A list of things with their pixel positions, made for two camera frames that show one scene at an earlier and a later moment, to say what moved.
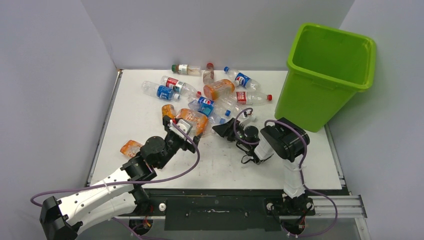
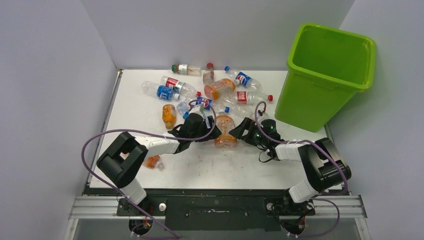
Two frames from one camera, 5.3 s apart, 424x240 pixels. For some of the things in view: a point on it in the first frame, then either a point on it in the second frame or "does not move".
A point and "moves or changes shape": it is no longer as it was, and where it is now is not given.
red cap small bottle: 208,74 does not move
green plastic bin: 326,68 does not move
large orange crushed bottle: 199,121 moves or changes shape
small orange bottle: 168,109 does not move
